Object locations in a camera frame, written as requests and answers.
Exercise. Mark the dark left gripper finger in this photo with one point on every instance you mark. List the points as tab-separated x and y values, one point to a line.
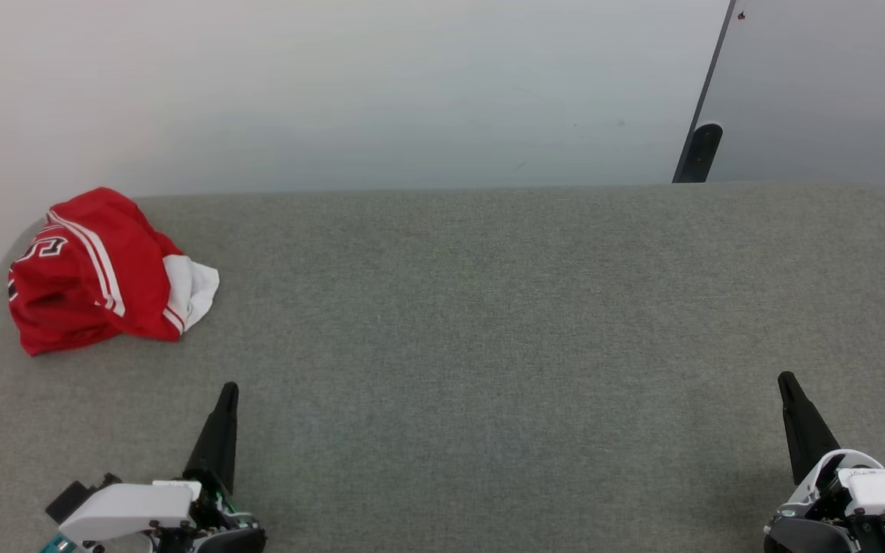
216	445

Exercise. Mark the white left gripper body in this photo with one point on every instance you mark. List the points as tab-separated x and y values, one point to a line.
131	511

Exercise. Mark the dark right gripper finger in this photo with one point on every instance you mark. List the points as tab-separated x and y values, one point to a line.
807	434

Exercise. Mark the grey fabric sofa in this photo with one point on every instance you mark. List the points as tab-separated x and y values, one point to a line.
458	346

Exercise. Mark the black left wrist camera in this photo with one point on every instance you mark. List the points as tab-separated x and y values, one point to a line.
74	495

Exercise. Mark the red basketball jersey number 23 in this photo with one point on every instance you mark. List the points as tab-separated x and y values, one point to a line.
74	292

